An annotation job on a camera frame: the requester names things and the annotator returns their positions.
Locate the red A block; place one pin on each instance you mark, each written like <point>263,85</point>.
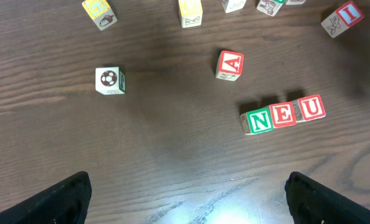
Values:
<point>229,65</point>

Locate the yellow block far left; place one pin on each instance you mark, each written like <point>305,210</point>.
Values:
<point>100,12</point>

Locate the white soccer ball block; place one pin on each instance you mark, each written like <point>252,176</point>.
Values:
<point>110,81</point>

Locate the red U block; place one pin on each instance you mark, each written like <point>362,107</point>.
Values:
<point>308,108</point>

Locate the green N block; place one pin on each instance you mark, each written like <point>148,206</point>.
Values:
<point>257,121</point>

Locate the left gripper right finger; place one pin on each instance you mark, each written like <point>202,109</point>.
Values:
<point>311,202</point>

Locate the red E block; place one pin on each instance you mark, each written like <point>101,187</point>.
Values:
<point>283,114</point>

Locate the red I block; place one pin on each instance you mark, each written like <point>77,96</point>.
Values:
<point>342,19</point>

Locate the green B block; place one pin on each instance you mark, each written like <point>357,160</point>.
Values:
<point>270,7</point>

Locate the yellow block beside U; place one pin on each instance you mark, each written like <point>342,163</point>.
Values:
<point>190,13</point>

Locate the yellow block beside B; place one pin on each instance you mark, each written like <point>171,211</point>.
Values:
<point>295,2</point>

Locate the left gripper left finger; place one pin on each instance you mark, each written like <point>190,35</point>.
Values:
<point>65,202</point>

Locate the yellow block centre left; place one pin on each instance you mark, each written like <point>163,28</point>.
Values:
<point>232,5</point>

